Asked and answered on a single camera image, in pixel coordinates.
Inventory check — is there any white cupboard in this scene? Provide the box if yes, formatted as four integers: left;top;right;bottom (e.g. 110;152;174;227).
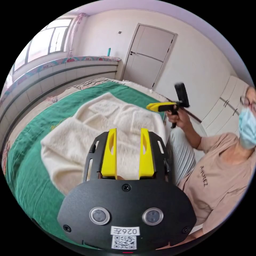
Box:
201;75;251;137

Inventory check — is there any white fuzzy sweater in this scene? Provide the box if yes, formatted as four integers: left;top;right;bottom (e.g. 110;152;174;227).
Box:
40;92;167;196

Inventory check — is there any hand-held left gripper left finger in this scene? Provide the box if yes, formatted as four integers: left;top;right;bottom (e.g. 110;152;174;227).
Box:
101;128;118;180

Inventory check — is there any white door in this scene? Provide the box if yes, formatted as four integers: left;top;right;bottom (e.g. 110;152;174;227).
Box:
121;22;179;91

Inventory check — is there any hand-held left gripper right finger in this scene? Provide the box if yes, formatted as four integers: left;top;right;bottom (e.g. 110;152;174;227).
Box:
139;127;155;180

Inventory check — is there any window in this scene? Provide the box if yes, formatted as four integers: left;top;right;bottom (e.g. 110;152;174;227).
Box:
11;17;74;71

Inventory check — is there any person's right forearm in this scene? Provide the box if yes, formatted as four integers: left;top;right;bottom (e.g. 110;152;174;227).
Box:
181;122;203;150

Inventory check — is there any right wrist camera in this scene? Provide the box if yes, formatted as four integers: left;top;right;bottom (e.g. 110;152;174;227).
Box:
174;82;190;109

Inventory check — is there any bed with green quilt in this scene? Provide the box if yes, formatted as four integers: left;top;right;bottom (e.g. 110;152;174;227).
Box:
0;77;173;243

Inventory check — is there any person's body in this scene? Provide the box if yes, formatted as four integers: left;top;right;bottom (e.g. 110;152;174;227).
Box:
169;85;256;241

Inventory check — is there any window ledge with printed cover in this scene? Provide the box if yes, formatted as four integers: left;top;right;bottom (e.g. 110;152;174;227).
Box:
0;47;123;128

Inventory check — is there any person's right hand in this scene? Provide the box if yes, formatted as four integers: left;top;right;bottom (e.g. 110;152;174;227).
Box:
166;109;193;129

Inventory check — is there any pink curtain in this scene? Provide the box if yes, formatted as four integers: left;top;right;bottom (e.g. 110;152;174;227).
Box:
68;13;89;57

